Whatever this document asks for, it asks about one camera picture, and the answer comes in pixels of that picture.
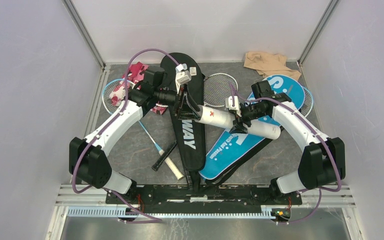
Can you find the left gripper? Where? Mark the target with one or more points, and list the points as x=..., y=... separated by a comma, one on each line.
x=187, y=111

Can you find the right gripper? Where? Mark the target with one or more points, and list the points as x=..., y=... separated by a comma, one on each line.
x=237, y=124

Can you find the black Crossway racket cover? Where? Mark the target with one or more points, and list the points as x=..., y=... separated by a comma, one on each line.
x=190, y=135

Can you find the white racket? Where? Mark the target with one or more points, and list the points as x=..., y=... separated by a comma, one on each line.
x=154, y=78
x=217, y=87

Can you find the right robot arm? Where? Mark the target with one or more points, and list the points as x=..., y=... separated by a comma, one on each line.
x=322, y=164

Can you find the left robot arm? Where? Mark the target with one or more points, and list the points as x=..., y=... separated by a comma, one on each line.
x=88, y=156

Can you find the blue Sport racket cover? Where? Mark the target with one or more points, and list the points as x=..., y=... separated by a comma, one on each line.
x=232, y=149

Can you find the pink camouflage cloth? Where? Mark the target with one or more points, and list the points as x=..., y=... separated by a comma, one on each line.
x=135, y=71

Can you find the beige cloth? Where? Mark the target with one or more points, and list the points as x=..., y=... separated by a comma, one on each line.
x=268, y=64

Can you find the racket under blue cover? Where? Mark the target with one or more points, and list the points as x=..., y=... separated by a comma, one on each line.
x=308, y=102

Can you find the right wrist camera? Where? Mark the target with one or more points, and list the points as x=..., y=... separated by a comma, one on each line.
x=232, y=102

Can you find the blue frame badminton racket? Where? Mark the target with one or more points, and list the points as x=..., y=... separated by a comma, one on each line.
x=174, y=169

